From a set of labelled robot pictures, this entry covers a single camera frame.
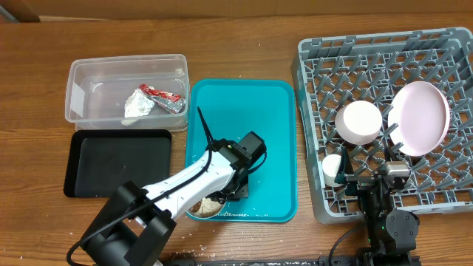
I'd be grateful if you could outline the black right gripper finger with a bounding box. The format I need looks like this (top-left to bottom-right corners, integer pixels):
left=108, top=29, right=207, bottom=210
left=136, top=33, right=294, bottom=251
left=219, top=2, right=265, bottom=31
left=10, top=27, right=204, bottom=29
left=384, top=146, right=402, bottom=162
left=335, top=148, right=354, bottom=185

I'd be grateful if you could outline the cream white cup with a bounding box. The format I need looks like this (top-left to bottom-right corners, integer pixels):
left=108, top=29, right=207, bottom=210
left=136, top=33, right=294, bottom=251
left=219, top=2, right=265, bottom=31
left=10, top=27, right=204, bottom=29
left=321, top=154, right=341, bottom=188

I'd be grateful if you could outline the grey bowl with rice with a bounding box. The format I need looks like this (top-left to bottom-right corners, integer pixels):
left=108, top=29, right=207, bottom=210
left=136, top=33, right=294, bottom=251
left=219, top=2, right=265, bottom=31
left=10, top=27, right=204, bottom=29
left=186, top=198, right=226, bottom=219

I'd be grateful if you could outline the pink white bowl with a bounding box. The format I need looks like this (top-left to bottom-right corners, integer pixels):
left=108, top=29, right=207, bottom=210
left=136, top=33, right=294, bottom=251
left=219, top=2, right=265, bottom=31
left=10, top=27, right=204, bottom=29
left=335, top=100, right=383, bottom=145

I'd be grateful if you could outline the white round plate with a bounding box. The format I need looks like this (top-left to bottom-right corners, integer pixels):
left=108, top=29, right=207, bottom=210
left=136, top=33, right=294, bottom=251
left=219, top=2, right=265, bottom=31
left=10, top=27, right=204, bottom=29
left=387, top=81, right=450, bottom=157

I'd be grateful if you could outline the red foil wrapper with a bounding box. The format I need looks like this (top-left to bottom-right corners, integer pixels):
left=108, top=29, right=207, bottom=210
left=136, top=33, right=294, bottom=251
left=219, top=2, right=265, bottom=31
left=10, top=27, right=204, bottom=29
left=138, top=84, right=186, bottom=114

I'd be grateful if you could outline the white napkin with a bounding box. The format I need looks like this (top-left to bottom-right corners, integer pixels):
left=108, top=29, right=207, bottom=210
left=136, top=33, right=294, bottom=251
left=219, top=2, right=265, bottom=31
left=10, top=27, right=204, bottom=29
left=121, top=89, right=154, bottom=126

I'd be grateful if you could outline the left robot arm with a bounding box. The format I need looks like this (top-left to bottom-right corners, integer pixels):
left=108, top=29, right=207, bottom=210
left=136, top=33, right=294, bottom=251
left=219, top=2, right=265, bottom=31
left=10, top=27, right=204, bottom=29
left=66, top=132, right=267, bottom=265

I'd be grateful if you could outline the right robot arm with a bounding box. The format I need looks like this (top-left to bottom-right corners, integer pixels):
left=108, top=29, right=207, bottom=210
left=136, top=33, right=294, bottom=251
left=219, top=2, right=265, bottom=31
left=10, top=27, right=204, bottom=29
left=336, top=147, right=421, bottom=266

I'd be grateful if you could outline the grey dishwasher rack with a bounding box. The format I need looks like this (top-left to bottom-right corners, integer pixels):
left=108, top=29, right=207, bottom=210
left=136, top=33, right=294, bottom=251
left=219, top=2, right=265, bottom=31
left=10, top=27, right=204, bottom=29
left=292, top=27, right=472, bottom=224

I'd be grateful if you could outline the teal plastic tray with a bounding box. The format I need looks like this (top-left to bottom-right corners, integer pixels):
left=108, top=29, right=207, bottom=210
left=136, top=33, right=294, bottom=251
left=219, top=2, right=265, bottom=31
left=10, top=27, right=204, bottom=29
left=185, top=79, right=297, bottom=223

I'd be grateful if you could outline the black tray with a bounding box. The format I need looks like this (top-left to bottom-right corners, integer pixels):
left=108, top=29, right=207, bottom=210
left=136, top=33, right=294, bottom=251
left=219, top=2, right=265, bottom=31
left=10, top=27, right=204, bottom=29
left=64, top=129, right=171, bottom=198

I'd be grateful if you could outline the clear plastic bin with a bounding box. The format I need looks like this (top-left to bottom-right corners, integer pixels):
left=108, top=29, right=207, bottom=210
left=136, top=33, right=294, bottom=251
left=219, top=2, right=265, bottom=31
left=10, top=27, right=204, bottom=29
left=65, top=54, right=190, bottom=132

